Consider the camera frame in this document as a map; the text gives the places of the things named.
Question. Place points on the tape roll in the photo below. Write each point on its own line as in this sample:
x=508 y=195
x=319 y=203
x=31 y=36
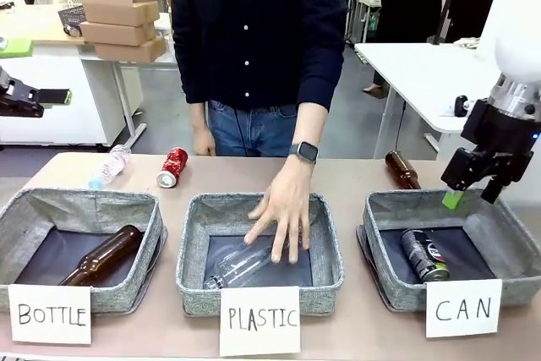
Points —
x=73 y=31

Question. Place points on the small black device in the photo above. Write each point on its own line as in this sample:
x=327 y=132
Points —
x=460 y=105

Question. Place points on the background person in black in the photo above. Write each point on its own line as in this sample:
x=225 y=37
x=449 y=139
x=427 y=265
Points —
x=412 y=6

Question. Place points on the grey fabric basket plastic label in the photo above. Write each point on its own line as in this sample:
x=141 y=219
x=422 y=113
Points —
x=198 y=225

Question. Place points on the black drink can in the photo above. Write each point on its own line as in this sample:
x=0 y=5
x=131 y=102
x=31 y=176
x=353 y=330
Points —
x=422 y=255

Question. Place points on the grey fabric basket can label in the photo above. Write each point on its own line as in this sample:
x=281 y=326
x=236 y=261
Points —
x=380 y=217

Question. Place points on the white paper sign CAN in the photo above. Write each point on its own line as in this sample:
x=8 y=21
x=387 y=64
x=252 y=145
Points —
x=463 y=308

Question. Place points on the open cardboard box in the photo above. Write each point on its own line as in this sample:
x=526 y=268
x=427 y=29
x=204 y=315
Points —
x=114 y=3

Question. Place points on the green foam block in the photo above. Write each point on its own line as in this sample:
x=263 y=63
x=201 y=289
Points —
x=14 y=47

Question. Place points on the closed cardboard box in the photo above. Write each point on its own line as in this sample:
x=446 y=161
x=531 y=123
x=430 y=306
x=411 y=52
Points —
x=131 y=50
x=118 y=33

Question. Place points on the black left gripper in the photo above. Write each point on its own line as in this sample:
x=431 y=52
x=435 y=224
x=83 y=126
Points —
x=19 y=96

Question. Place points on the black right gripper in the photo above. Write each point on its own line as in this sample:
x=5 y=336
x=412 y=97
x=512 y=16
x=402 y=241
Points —
x=513 y=141

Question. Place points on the clear plastic bottle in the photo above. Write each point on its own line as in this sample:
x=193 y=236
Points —
x=236 y=266

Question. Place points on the person's left forearm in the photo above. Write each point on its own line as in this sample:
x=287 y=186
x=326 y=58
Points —
x=310 y=126

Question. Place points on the person's right forearm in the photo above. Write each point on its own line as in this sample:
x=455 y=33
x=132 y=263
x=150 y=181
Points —
x=198 y=115

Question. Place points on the grey smartwatch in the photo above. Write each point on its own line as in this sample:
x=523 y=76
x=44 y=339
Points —
x=305 y=152

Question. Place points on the white paper sign PLASTIC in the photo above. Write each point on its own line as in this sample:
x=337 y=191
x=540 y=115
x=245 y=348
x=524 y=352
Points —
x=260 y=321

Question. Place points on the person's left hand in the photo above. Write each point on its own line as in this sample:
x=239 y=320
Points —
x=287 y=204

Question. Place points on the dark navy button shirt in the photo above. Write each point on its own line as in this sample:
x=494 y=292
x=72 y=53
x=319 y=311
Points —
x=258 y=27

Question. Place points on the person's right hand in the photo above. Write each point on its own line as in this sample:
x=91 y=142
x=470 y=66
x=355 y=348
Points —
x=204 y=142

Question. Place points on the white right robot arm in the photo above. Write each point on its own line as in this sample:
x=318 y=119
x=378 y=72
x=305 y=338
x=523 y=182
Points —
x=517 y=54

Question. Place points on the brown glass bottle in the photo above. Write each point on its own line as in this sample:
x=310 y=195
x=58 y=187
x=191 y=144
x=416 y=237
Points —
x=105 y=253
x=403 y=168

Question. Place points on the blue jeans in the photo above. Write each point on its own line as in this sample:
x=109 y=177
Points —
x=253 y=130

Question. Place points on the white table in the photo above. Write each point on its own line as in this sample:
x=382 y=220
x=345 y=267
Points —
x=422 y=69

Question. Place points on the red cola can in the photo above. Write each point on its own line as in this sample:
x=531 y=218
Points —
x=172 y=166

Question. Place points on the white paper sign BOTTLE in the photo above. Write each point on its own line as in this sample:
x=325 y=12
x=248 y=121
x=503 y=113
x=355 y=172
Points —
x=50 y=314

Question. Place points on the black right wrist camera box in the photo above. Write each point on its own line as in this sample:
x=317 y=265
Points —
x=479 y=122

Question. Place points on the plastic bottle pink label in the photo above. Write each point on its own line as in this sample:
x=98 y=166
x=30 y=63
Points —
x=110 y=165

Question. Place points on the grey fabric basket bottle label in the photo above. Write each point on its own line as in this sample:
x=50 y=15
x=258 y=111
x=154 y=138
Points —
x=25 y=209

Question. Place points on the white desk wooden top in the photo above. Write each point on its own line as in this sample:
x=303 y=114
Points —
x=84 y=94

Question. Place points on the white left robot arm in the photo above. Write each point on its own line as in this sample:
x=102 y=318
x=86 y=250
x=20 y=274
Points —
x=3 y=75

